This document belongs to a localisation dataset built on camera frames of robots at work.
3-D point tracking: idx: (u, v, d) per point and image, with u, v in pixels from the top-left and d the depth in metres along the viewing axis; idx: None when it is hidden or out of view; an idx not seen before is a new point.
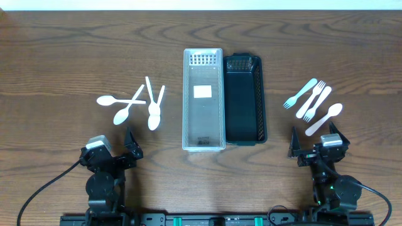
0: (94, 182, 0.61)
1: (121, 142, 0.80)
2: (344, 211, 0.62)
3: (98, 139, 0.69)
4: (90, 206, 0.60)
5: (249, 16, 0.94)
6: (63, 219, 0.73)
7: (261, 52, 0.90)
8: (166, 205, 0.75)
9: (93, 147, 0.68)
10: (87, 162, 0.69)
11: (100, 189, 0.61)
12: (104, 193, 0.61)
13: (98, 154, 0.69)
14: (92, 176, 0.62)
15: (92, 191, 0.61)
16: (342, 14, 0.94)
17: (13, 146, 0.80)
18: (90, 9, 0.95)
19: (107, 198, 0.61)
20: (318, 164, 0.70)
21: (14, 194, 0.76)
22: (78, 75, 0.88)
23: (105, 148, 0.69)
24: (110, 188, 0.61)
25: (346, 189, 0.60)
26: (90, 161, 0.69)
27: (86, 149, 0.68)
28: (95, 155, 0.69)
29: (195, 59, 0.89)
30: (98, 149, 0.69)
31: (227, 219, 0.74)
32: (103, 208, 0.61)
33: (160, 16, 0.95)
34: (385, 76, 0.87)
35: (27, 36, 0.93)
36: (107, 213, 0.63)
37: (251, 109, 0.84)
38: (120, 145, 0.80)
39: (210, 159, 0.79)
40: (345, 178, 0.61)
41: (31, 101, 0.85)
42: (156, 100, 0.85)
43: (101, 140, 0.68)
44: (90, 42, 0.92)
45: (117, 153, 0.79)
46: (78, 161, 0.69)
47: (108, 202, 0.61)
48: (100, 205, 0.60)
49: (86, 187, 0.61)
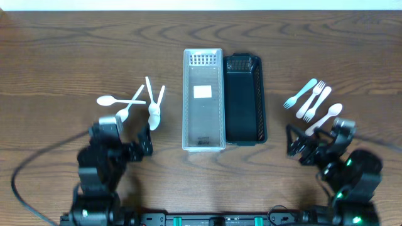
0: (87, 154, 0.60)
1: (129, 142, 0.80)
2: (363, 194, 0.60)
3: (112, 117, 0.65)
4: (80, 177, 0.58)
5: (249, 16, 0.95)
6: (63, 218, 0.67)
7: (261, 53, 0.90)
8: (166, 205, 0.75)
9: (105, 123, 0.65)
10: (95, 136, 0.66)
11: (93, 160, 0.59)
12: (97, 163, 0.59)
13: (105, 132, 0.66)
14: (84, 148, 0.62)
15: (84, 159, 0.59)
16: (342, 14, 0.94)
17: (14, 146, 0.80)
18: (90, 9, 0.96)
19: (98, 168, 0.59)
20: (321, 156, 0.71)
21: (15, 195, 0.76)
22: (78, 75, 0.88)
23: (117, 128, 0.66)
24: (103, 157, 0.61)
25: (365, 162, 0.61)
26: (95, 136, 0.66)
27: (98, 122, 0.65)
28: (103, 131, 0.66)
29: (195, 59, 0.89)
30: (110, 127, 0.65)
31: (227, 219, 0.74)
32: (94, 178, 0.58)
33: (160, 16, 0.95)
34: (385, 76, 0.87)
35: (27, 36, 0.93)
36: (97, 189, 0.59)
37: (251, 109, 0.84)
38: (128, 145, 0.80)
39: (210, 159, 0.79)
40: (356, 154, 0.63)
41: (31, 102, 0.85)
42: (156, 100, 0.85)
43: (114, 118, 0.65)
44: (91, 42, 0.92)
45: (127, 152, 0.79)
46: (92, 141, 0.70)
47: (100, 173, 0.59)
48: (92, 174, 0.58)
49: (78, 156, 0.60)
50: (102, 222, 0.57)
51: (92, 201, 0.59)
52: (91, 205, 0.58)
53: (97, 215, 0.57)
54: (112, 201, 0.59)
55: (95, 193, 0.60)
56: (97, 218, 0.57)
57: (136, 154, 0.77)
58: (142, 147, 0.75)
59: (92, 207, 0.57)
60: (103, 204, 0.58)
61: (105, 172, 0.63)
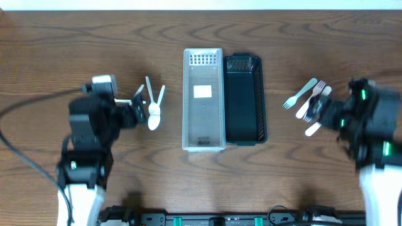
0: (81, 101, 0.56)
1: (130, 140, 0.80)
2: (384, 123, 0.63)
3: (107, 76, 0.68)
4: (70, 124, 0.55)
5: (249, 16, 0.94)
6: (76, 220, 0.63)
7: (261, 52, 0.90)
8: (166, 205, 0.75)
9: (98, 83, 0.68)
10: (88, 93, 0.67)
11: (86, 107, 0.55)
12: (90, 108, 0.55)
13: (100, 90, 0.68)
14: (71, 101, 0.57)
15: (75, 107, 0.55)
16: (342, 14, 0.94)
17: (13, 146, 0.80)
18: (90, 9, 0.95)
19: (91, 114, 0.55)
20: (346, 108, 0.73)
21: (14, 195, 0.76)
22: (78, 75, 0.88)
23: (110, 88, 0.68)
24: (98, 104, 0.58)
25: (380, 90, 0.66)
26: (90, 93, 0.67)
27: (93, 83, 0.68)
28: (97, 91, 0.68)
29: (195, 59, 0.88)
30: (103, 87, 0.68)
31: (227, 219, 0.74)
32: (86, 124, 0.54)
33: (160, 16, 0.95)
34: (385, 76, 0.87)
35: (27, 36, 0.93)
36: (89, 140, 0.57)
37: (251, 109, 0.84)
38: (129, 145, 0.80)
39: (210, 159, 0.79)
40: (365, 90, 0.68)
41: (31, 102, 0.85)
42: (156, 100, 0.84)
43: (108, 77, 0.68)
44: (90, 42, 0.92)
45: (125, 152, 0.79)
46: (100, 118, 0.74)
47: (92, 121, 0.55)
48: (83, 122, 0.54)
49: (69, 103, 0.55)
50: (91, 177, 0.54)
51: (80, 157, 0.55)
52: (80, 159, 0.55)
53: (86, 169, 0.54)
54: (102, 154, 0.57)
55: (85, 147, 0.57)
56: (86, 171, 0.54)
57: (130, 120, 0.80)
58: (137, 112, 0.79)
59: (81, 162, 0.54)
60: (93, 159, 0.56)
61: (101, 127, 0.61)
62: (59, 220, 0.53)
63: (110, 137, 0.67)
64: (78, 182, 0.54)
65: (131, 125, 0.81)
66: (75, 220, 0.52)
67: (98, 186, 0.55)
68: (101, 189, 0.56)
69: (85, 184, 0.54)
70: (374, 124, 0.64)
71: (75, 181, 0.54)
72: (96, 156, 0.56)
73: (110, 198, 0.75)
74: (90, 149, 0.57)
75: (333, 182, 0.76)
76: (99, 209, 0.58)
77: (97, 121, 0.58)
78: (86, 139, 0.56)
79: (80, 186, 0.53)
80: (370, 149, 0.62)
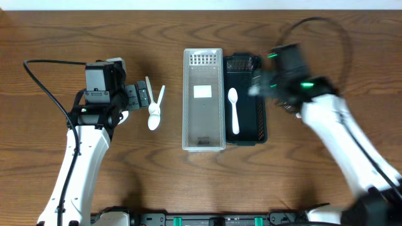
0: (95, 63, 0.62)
1: (130, 140, 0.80)
2: (298, 70, 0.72)
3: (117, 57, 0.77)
4: (85, 78, 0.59)
5: (249, 16, 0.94)
6: (110, 209, 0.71)
7: (262, 53, 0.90)
8: (166, 205, 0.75)
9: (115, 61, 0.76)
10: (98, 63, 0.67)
11: (102, 64, 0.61)
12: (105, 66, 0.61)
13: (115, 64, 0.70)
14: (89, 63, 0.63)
15: (90, 64, 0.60)
16: (343, 13, 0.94)
17: (12, 146, 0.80)
18: (89, 8, 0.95)
19: (105, 69, 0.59)
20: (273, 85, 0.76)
21: (14, 194, 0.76)
22: (78, 75, 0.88)
23: (120, 62, 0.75)
24: (111, 66, 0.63)
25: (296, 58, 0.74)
26: None
27: None
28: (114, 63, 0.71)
29: (195, 59, 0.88)
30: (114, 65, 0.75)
31: (227, 219, 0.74)
32: (99, 77, 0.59)
33: (159, 16, 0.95)
34: (385, 75, 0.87)
35: (27, 35, 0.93)
36: (100, 95, 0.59)
37: (250, 109, 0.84)
38: (129, 144, 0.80)
39: (210, 159, 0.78)
40: (265, 74, 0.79)
41: (30, 102, 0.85)
42: (156, 100, 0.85)
43: (119, 58, 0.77)
44: (90, 42, 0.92)
45: (125, 152, 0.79)
46: (121, 112, 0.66)
47: (105, 77, 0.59)
48: (96, 75, 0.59)
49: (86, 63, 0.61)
50: (100, 120, 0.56)
51: (90, 107, 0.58)
52: (91, 107, 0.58)
53: (95, 114, 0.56)
54: (112, 106, 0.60)
55: (97, 103, 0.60)
56: (96, 115, 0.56)
57: (134, 101, 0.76)
58: (142, 94, 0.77)
59: (92, 109, 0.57)
60: (103, 107, 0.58)
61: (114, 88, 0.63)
62: (65, 157, 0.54)
63: (125, 107, 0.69)
64: (87, 124, 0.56)
65: (137, 107, 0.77)
66: (81, 154, 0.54)
67: (105, 131, 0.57)
68: (108, 135, 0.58)
69: (93, 124, 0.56)
70: (290, 72, 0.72)
71: (85, 123, 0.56)
72: (105, 105, 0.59)
73: (110, 197, 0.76)
74: (102, 103, 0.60)
75: (333, 182, 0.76)
76: (101, 160, 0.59)
77: (113, 79, 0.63)
78: (98, 91, 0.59)
79: (89, 127, 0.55)
80: (307, 91, 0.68)
